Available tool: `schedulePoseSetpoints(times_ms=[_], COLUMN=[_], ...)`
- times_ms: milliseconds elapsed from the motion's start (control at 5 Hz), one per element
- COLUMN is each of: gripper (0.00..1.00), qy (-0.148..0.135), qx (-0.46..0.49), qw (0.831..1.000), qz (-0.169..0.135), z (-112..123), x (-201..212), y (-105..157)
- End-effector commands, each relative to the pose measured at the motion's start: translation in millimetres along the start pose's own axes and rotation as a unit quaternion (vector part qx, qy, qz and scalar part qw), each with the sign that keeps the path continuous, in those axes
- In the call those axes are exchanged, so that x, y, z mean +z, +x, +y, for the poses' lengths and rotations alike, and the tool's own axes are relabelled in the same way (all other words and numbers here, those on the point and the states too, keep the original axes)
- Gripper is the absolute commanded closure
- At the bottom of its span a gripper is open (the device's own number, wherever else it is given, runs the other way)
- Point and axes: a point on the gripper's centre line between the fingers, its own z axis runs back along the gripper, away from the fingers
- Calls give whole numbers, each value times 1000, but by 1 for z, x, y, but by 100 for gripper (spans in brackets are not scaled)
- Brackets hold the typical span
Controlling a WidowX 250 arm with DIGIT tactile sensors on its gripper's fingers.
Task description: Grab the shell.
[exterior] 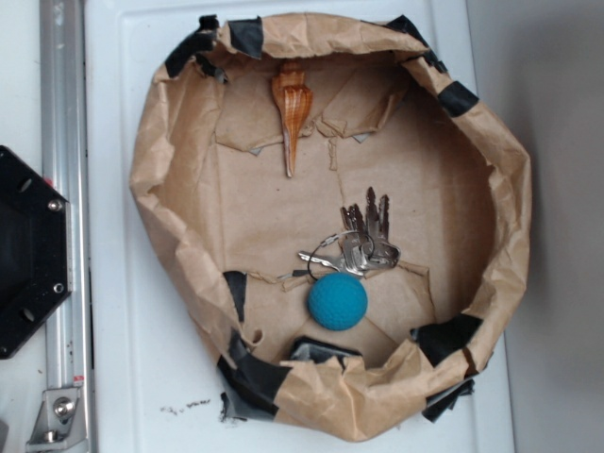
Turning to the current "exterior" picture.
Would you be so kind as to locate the aluminium extrusion rail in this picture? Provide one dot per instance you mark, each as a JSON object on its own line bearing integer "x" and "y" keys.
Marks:
{"x": 68, "y": 331}

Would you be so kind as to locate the orange spiral sea shell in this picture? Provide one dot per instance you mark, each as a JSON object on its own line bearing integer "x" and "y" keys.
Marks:
{"x": 293, "y": 99}

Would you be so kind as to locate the white tray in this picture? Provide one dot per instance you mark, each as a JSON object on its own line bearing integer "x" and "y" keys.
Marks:
{"x": 156, "y": 387}

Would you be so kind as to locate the metal corner bracket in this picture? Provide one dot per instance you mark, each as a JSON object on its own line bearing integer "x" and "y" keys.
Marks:
{"x": 60, "y": 423}

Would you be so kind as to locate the blue dimpled foam ball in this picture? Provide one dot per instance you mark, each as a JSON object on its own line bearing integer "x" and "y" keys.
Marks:
{"x": 337, "y": 302}

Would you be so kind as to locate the brown paper bag bin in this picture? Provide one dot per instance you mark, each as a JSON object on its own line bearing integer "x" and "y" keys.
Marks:
{"x": 209, "y": 181}

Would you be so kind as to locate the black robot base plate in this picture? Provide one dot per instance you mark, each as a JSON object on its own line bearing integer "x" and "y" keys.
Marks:
{"x": 34, "y": 252}

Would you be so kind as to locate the silver key bunch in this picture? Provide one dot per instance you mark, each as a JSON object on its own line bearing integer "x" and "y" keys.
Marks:
{"x": 364, "y": 244}

